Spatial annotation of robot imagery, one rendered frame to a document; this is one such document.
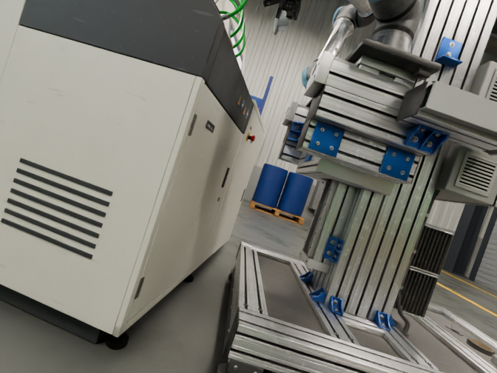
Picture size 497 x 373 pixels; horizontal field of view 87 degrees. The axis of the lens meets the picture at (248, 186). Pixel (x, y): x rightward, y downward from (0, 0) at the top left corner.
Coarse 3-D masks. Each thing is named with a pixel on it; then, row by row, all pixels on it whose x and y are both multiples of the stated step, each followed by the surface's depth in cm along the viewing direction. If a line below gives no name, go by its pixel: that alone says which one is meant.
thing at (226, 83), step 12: (228, 36) 75; (228, 48) 78; (216, 60) 73; (228, 60) 81; (216, 72) 75; (228, 72) 84; (240, 72) 97; (216, 84) 78; (228, 84) 88; (240, 84) 102; (216, 96) 82; (228, 96) 92; (228, 108) 97; (240, 108) 113; (240, 120) 120
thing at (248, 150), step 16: (224, 0) 140; (240, 32) 186; (240, 48) 190; (256, 112) 149; (256, 128) 164; (256, 144) 184; (240, 160) 149; (240, 176) 165; (240, 192) 186; (224, 208) 149; (224, 224) 165; (224, 240) 186; (208, 256) 150
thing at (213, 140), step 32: (192, 128) 71; (224, 128) 100; (192, 160) 80; (224, 160) 115; (192, 192) 89; (160, 224) 73; (192, 224) 101; (160, 256) 80; (192, 256) 117; (160, 288) 90
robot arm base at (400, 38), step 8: (392, 24) 76; (376, 32) 80; (384, 32) 77; (392, 32) 76; (400, 32) 76; (408, 32) 76; (376, 40) 78; (384, 40) 76; (392, 40) 75; (400, 40) 75; (408, 40) 76; (400, 48) 74; (408, 48) 76
